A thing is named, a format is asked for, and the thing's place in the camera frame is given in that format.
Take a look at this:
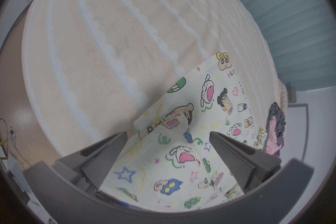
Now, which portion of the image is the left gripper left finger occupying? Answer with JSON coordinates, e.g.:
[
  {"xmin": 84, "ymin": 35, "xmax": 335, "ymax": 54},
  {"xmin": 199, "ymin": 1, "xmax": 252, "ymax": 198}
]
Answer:
[{"xmin": 54, "ymin": 131, "xmax": 128, "ymax": 190}]

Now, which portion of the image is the pile of clothes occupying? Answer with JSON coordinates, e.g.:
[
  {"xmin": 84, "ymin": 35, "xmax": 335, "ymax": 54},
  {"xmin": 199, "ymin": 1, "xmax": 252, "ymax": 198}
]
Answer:
[{"xmin": 263, "ymin": 102, "xmax": 287, "ymax": 157}]

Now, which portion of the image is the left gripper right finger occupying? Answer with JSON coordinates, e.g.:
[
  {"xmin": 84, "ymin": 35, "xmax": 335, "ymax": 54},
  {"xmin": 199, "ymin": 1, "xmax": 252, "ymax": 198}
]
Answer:
[{"xmin": 209, "ymin": 131, "xmax": 282, "ymax": 190}]

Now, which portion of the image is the blue-green curtain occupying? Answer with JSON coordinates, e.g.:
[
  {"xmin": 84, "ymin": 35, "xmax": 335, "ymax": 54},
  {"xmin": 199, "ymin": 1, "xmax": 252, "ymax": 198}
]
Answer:
[{"xmin": 155, "ymin": 0, "xmax": 336, "ymax": 92}]

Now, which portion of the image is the bed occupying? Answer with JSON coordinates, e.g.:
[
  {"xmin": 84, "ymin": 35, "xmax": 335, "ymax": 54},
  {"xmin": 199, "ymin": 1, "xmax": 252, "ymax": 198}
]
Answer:
[{"xmin": 21, "ymin": 0, "xmax": 289, "ymax": 158}]

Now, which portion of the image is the black cable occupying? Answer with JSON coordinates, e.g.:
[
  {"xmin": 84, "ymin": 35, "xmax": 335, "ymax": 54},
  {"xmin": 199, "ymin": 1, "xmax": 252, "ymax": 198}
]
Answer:
[{"xmin": 0, "ymin": 118, "xmax": 32, "ymax": 166}]

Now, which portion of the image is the white printed pyjama top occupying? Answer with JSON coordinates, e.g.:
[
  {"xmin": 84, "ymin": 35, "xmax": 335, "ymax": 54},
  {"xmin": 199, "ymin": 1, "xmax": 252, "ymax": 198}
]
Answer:
[{"xmin": 100, "ymin": 50, "xmax": 269, "ymax": 211}]

